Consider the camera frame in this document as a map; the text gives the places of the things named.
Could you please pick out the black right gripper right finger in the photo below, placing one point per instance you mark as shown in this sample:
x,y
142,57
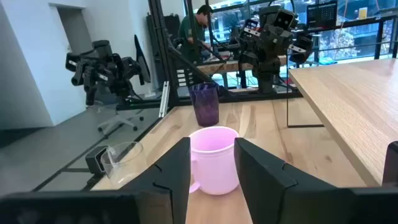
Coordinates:
x,y
267,189

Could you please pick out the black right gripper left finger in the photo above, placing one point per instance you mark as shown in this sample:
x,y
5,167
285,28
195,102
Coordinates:
x,y
168,186

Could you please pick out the clear glass cup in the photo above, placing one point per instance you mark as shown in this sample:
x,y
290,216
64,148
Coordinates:
x,y
124,174

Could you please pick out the pink plastic mug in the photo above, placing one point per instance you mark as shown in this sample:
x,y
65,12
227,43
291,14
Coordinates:
x,y
214,161

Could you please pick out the purple translucent tumbler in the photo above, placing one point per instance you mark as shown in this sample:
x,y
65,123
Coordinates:
x,y
205,105

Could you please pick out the black background robot arm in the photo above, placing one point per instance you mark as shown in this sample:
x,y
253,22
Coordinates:
x,y
102,70

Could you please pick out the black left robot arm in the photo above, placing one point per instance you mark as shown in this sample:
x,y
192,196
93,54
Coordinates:
x,y
267,62

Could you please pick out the wooden shelf with black legs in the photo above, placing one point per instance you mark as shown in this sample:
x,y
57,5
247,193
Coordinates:
x,y
348,102

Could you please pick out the dark calendar screen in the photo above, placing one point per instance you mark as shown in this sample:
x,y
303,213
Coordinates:
x,y
321,14

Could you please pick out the office chair with star base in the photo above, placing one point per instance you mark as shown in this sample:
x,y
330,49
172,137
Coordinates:
x,y
119,119

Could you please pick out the person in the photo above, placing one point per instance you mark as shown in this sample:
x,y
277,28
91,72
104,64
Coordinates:
x,y
189,28

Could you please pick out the black background railing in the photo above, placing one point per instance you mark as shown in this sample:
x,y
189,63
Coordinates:
x,y
378,39

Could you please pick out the black computer monitor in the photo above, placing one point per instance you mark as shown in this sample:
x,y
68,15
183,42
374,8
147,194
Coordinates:
x,y
142,60

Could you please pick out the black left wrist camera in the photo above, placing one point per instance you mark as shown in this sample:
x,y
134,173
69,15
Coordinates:
x,y
284,19

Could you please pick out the small black table camera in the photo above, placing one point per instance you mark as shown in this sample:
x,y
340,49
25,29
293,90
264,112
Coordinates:
x,y
94,159

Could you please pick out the silver aluminium rail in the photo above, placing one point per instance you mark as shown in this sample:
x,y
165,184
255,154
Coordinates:
x,y
163,99

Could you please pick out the black metal rig frame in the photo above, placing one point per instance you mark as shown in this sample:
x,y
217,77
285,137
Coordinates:
x,y
161,46

